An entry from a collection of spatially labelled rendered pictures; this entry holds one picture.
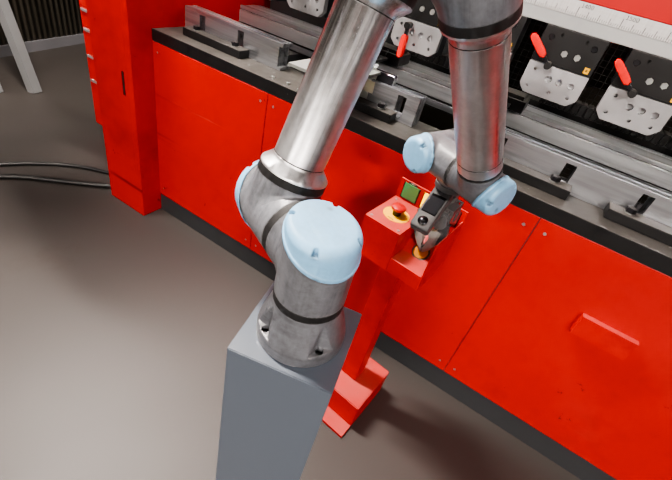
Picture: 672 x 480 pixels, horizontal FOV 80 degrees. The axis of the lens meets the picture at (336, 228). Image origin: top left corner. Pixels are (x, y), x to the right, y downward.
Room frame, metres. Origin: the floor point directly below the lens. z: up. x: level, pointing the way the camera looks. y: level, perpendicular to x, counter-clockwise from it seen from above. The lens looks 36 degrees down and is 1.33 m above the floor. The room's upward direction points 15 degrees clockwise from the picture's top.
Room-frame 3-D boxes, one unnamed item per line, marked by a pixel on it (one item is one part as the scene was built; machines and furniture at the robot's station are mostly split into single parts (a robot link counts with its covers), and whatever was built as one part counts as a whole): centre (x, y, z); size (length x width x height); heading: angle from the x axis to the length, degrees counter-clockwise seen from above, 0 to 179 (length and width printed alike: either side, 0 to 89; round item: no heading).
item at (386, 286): (0.88, -0.19, 0.39); 0.06 x 0.06 x 0.54; 61
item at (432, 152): (0.76, -0.16, 1.02); 0.11 x 0.11 x 0.08; 41
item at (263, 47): (1.63, 0.57, 0.92); 0.50 x 0.06 x 0.10; 67
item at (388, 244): (0.88, -0.19, 0.75); 0.20 x 0.16 x 0.18; 61
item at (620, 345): (0.87, -0.81, 0.59); 0.15 x 0.02 x 0.07; 67
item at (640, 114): (1.11, -0.65, 1.18); 0.15 x 0.09 x 0.17; 67
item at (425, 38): (1.34, -0.09, 1.18); 0.15 x 0.09 x 0.17; 67
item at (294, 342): (0.45, 0.01, 0.82); 0.15 x 0.15 x 0.10
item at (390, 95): (1.39, 0.02, 0.92); 0.39 x 0.06 x 0.10; 67
